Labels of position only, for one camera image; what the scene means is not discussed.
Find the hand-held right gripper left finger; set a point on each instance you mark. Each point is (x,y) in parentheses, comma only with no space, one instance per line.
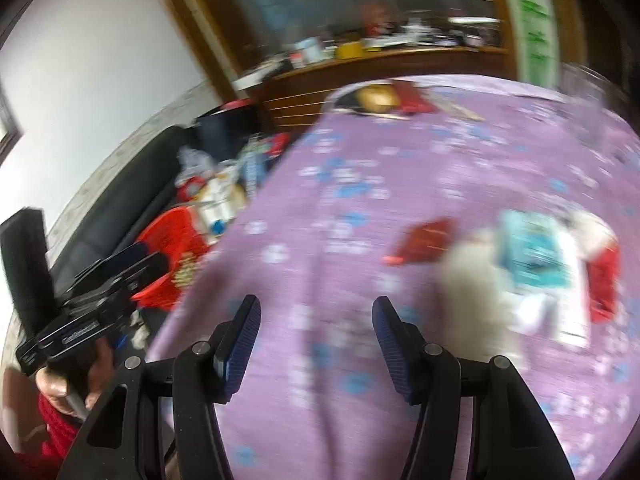
(242,342)

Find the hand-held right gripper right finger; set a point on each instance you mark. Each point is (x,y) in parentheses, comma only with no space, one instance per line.
(395,347)

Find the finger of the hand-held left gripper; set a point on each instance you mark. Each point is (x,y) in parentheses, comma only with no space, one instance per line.
(152,267)
(132,252)

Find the red plastic basket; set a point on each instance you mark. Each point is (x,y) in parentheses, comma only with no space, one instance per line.
(170,240)

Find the dark red wrapper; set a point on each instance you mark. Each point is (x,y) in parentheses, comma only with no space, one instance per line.
(425,240)

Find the white wrapper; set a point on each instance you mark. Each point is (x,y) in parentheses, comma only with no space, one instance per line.
(555,315)

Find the teal packet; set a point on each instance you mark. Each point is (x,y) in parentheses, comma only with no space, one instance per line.
(535,250)

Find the bright red wrapper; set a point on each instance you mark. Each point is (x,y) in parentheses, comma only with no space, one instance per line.
(605,285)

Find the white tissue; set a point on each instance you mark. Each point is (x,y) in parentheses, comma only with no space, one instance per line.
(592,232)

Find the person's left forearm red sleeve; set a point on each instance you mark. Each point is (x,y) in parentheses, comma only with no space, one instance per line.
(52,437)

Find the person's left hand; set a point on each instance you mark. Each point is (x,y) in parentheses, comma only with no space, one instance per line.
(52,384)

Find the black sofa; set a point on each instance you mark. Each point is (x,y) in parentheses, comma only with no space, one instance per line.
(115,195)

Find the white thread spools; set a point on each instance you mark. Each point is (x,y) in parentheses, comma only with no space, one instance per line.
(220,200)

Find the clear plastic bag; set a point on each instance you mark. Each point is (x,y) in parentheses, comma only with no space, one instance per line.
(195,162)

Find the blue striped packets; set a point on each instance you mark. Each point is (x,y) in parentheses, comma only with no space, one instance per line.
(260,160)

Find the black bag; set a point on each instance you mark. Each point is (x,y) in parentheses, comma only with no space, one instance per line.
(230,130)

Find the stack of white papers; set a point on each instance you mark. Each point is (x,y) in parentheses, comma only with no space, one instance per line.
(255,79)

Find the wooden cabinet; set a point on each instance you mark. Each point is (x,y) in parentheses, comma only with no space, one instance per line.
(310,95)

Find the wooden chopsticks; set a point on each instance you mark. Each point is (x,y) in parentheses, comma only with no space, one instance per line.
(457,107)

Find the yellow tape roll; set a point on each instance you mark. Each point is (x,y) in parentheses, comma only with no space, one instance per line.
(377,97)

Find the red booklet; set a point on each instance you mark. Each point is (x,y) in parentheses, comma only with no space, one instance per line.
(412,97)

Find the pale blue tin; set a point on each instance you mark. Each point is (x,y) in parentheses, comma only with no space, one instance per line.
(308,52)

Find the yellow box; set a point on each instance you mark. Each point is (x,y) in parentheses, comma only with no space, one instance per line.
(348,50)

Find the clear drinking glass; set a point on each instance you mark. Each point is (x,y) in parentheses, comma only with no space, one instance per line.
(590,105)

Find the wood framed mirror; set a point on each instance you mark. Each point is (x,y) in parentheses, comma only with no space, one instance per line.
(350,5)

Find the green bamboo print panel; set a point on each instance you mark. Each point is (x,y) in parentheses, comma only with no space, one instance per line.
(532,20)

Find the dark picture frame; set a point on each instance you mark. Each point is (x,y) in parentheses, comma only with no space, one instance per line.
(7,130)

